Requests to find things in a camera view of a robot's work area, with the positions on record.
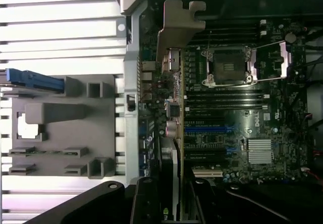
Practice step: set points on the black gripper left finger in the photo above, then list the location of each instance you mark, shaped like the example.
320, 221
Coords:
149, 203

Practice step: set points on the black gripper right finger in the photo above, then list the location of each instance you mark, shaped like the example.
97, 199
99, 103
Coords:
202, 203

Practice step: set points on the white expansion slot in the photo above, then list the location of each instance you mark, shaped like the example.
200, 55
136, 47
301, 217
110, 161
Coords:
208, 173

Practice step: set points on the long blue expansion slot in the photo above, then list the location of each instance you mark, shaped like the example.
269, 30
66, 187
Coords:
209, 130

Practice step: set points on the silver finned heat sink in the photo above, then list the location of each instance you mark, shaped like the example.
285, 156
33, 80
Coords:
261, 150

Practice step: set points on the grey plastic parts rack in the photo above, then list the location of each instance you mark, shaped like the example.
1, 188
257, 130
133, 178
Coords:
75, 133

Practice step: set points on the green motherboard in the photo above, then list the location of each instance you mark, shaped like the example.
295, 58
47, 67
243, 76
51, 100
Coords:
277, 123

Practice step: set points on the green RAM stick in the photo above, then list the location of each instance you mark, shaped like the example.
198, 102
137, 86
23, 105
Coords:
48, 152

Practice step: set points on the open black PC case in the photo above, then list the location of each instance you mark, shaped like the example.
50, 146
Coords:
131, 70

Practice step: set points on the CPU socket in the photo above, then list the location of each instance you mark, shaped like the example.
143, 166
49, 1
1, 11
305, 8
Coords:
227, 66

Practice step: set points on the silver CPU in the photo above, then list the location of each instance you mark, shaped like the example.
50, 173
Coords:
27, 126

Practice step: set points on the metal socket cover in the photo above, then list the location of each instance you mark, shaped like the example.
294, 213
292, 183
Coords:
271, 60

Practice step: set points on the thin locking lever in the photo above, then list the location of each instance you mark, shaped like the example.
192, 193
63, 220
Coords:
210, 42

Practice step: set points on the hard disk in blue carrier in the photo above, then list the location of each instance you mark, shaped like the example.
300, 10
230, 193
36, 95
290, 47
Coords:
38, 80

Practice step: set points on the silver coin battery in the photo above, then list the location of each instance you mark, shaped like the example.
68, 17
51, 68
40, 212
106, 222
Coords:
290, 37

